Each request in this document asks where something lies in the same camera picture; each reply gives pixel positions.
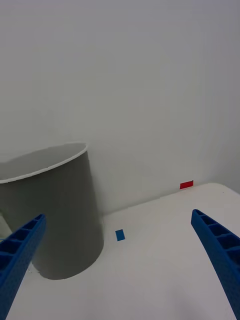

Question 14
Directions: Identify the grey plastic waste bin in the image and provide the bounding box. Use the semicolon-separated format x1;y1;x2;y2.
0;142;105;281

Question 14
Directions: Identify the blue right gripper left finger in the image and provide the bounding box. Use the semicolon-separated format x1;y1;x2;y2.
0;213;47;320

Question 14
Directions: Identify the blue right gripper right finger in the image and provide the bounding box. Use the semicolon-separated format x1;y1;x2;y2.
190;208;240;320

